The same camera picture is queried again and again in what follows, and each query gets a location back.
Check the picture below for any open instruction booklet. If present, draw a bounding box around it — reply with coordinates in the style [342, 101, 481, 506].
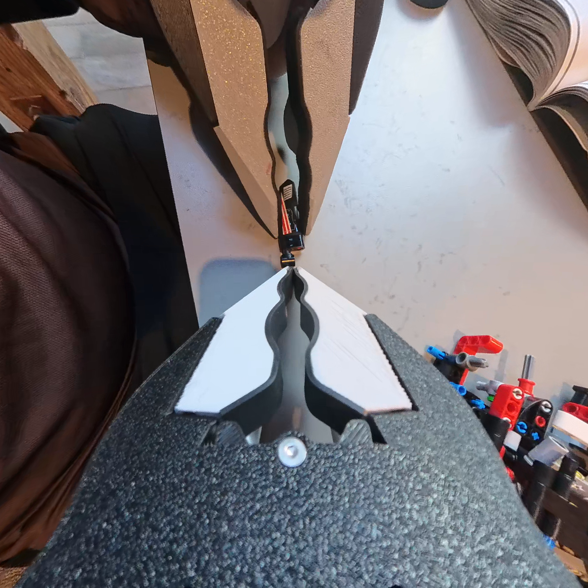
[464, 0, 588, 207]

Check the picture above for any partly built toy brick car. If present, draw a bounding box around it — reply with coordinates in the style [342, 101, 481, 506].
[425, 334, 588, 552]

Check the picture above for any grey desk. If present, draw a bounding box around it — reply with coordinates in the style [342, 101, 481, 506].
[143, 0, 588, 460]

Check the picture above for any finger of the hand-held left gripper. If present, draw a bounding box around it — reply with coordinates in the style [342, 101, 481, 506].
[285, 0, 356, 236]
[187, 0, 281, 239]

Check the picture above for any person's brown shirt torso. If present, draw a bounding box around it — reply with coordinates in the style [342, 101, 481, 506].
[0, 131, 138, 566]

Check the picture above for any person's left forearm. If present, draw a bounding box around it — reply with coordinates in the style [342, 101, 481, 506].
[76, 0, 159, 42]

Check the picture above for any black garment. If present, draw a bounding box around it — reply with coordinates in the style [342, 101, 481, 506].
[31, 103, 199, 382]

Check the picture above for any black striped toy brick panel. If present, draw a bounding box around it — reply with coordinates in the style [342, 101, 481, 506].
[277, 179, 305, 252]

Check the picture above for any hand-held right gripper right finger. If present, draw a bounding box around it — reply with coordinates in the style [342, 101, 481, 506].
[294, 268, 413, 432]

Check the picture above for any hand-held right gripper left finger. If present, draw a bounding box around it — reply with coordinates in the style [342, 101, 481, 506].
[175, 266, 295, 430]

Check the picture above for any wooden plank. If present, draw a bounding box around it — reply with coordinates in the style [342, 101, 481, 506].
[0, 22, 98, 131]

